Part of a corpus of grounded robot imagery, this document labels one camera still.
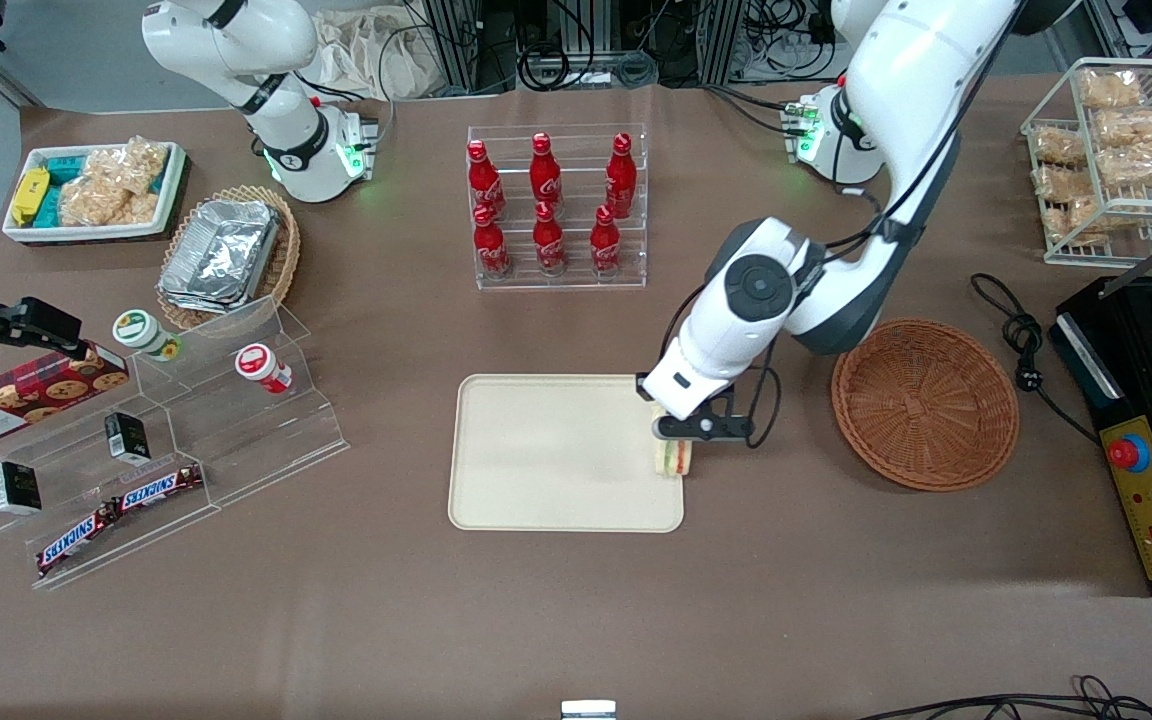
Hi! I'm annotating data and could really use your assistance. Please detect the cream plastic tray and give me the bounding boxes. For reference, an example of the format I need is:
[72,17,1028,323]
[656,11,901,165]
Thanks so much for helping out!
[448,374,685,533]

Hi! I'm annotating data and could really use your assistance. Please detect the round brown wicker basket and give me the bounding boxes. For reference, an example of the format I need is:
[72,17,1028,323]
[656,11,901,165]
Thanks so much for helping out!
[831,318,1021,492]

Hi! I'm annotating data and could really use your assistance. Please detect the foil containers in wicker basket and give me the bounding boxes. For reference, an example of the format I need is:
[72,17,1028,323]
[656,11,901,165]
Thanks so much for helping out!
[156,185,302,333]

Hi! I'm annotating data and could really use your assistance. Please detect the red cookie box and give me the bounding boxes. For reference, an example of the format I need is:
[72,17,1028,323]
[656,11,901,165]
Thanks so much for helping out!
[0,343,132,451]

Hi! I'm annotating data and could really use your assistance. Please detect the white cup with green lid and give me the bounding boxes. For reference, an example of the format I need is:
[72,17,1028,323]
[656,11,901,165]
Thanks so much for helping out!
[113,309,183,362]

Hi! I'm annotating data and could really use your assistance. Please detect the white rectangular snack bin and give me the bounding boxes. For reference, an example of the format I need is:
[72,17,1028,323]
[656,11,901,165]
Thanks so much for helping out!
[1,140,189,246]

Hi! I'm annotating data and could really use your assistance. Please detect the clear acrylic bottle rack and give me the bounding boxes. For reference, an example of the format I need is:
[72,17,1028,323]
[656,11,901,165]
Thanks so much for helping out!
[466,123,649,291]

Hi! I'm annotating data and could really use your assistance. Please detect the yellow snack packet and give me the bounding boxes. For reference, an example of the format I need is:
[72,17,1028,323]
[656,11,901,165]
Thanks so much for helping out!
[11,167,50,226]

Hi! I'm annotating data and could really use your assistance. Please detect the bagged rice cracker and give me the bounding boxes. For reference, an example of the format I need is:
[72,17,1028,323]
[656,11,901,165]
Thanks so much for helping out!
[86,137,172,196]
[56,175,162,229]

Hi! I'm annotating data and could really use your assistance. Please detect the small black box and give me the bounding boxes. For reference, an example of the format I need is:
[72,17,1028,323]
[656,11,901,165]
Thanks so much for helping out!
[104,411,153,466]
[0,460,43,516]

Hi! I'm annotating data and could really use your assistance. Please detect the red cola bottle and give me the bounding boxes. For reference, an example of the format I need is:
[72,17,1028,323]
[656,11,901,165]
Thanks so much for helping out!
[605,132,637,216]
[533,201,567,276]
[466,139,507,221]
[473,203,512,278]
[590,204,623,276]
[530,132,563,211]

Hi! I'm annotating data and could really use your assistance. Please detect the stacked foil trays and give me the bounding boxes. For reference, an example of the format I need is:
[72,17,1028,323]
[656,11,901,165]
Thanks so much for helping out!
[158,198,284,316]

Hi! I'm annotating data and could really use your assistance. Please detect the snickers bar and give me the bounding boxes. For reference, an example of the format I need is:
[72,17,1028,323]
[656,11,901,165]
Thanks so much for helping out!
[35,503,123,579]
[114,463,206,514]

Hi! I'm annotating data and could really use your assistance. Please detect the white cup with red lid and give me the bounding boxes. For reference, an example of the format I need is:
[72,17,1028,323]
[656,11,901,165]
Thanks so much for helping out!
[235,343,293,395]

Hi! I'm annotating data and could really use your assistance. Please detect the clear acrylic stepped shelf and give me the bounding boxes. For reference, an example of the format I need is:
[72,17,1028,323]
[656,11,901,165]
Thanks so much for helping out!
[0,295,352,591]

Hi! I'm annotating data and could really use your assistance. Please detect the black appliance with yellow panel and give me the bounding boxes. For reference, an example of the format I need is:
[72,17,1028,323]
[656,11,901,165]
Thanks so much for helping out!
[1048,225,1152,598]

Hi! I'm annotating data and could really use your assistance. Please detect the bagged pastry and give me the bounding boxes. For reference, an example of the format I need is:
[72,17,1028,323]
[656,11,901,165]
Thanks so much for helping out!
[1034,165,1095,204]
[1096,145,1152,189]
[1031,125,1087,166]
[1046,198,1137,246]
[1096,108,1152,149]
[1079,68,1145,109]

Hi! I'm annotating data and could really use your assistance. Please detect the beige cloth bag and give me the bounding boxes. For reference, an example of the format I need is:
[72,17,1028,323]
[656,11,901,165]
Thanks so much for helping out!
[314,8,442,101]

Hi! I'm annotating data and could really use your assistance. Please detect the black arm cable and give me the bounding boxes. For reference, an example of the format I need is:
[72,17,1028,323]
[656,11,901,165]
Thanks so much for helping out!
[658,0,1027,448]

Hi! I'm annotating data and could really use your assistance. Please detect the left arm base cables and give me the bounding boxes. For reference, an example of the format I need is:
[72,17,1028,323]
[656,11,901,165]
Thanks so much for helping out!
[701,83,807,136]

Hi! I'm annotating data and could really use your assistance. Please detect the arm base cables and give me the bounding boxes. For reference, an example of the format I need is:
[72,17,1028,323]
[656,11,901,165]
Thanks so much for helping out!
[701,83,807,136]
[296,75,397,131]

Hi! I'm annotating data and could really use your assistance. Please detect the black power cable with plug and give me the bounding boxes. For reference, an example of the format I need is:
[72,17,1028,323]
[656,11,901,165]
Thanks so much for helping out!
[970,272,1102,446]

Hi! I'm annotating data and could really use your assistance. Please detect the black background cable bundle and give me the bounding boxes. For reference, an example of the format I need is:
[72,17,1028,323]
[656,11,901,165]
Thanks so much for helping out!
[516,45,659,91]

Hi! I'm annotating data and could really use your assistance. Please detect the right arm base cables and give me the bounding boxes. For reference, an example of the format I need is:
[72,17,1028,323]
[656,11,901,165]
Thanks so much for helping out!
[296,75,397,131]

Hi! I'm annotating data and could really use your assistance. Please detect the aluminium profile frame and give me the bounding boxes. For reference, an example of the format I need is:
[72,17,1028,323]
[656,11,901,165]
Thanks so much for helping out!
[421,0,747,91]

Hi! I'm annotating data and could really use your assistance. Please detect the black cables at table edge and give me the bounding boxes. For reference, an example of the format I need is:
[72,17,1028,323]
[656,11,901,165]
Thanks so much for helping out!
[856,675,1152,720]

